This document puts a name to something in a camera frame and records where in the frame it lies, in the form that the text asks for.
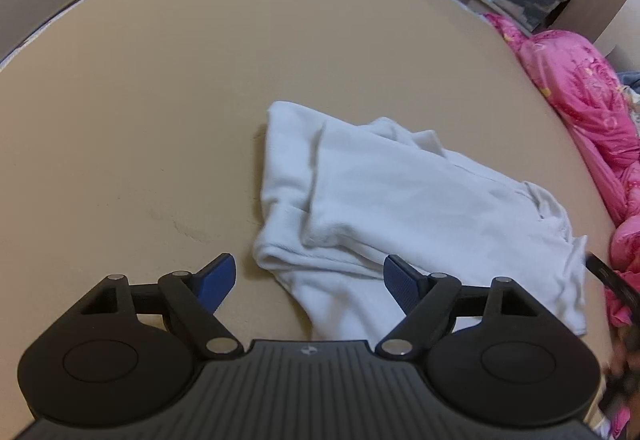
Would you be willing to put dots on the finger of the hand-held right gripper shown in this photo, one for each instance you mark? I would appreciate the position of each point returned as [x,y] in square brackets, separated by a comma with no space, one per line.
[607,276]

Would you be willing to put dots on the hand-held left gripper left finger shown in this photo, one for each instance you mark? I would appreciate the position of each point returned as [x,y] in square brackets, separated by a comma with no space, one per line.
[220,280]

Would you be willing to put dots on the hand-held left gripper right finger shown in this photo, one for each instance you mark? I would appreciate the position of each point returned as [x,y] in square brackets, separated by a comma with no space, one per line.
[400,282]

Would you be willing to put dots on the white fleece garment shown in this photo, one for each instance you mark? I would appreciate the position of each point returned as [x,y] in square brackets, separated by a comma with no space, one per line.
[400,200]

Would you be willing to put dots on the pink floral quilt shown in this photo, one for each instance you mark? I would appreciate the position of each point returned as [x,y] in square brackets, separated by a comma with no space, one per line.
[575,70]

